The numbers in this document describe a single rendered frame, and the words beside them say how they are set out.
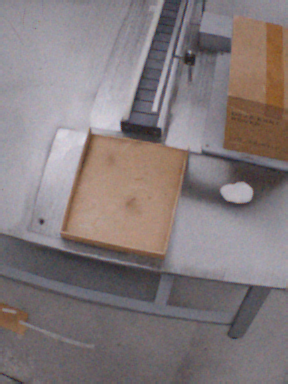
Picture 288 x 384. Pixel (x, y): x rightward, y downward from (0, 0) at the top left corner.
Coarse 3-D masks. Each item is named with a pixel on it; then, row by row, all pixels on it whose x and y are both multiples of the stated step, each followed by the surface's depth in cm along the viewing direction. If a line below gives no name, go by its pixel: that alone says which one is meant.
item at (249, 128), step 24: (240, 24) 168; (264, 24) 168; (240, 48) 164; (264, 48) 164; (240, 72) 160; (264, 72) 160; (240, 96) 157; (264, 96) 157; (240, 120) 167; (264, 120) 164; (240, 144) 177; (264, 144) 174
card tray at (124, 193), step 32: (96, 160) 183; (128, 160) 183; (160, 160) 183; (96, 192) 179; (128, 192) 179; (160, 192) 179; (64, 224) 175; (96, 224) 176; (128, 224) 176; (160, 224) 175; (160, 256) 170
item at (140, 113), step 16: (176, 0) 203; (160, 16) 199; (176, 16) 199; (160, 32) 196; (160, 48) 193; (176, 48) 193; (160, 64) 190; (144, 80) 188; (144, 96) 186; (144, 112) 184; (160, 112) 183
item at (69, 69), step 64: (0, 0) 215; (64, 0) 211; (128, 0) 210; (256, 0) 210; (0, 64) 200; (64, 64) 198; (128, 64) 197; (0, 128) 189; (64, 128) 188; (192, 128) 187; (0, 192) 181; (64, 192) 180; (192, 192) 179; (256, 192) 179; (128, 256) 173; (192, 256) 172; (256, 256) 171
